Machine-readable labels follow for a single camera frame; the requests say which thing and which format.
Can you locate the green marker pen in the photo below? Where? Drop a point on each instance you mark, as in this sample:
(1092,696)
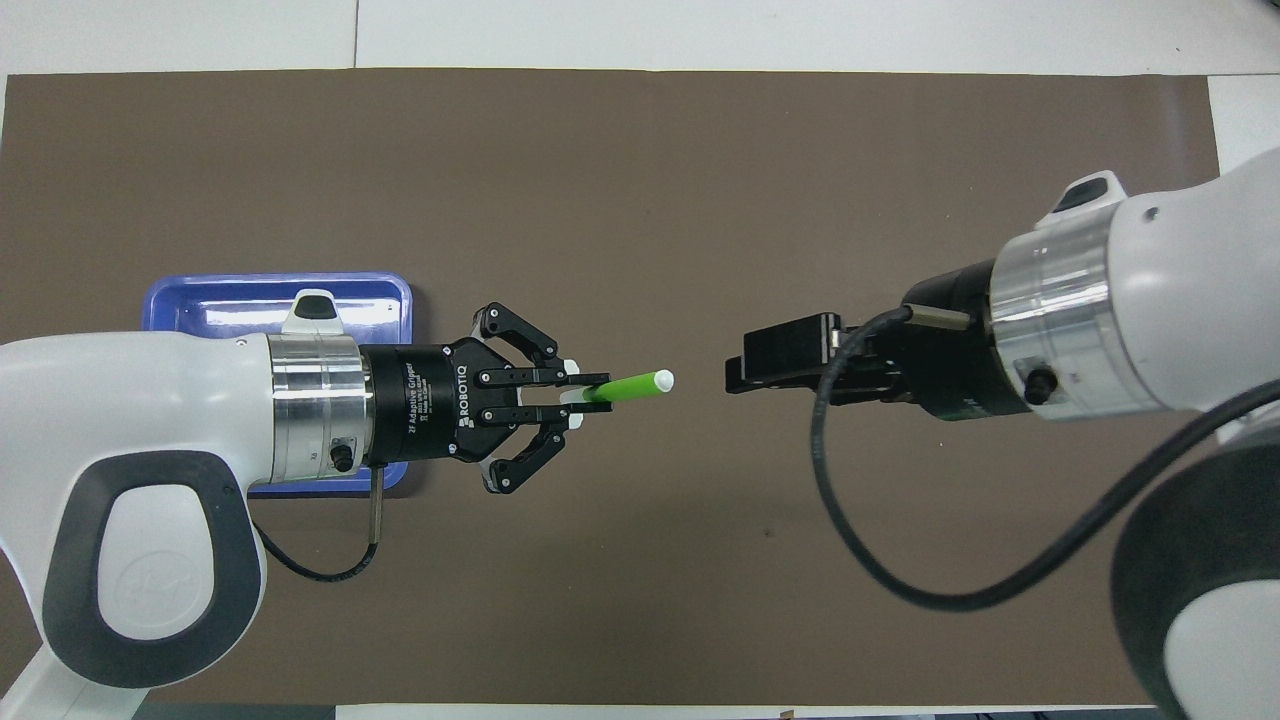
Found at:
(630,386)

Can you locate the brown paper table mat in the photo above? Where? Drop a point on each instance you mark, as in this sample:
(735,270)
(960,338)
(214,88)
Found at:
(640,150)

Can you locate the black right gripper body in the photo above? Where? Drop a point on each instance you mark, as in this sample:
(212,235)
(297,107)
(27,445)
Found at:
(950,360)

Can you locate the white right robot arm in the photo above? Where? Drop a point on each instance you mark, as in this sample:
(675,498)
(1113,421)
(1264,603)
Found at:
(1200,280)

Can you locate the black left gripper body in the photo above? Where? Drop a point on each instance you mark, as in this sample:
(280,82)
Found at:
(430,405)

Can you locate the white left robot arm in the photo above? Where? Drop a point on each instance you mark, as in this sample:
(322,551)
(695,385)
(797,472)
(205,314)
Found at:
(120,390)

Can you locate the blue plastic tray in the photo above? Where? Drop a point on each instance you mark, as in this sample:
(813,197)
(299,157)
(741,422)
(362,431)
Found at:
(220,300)

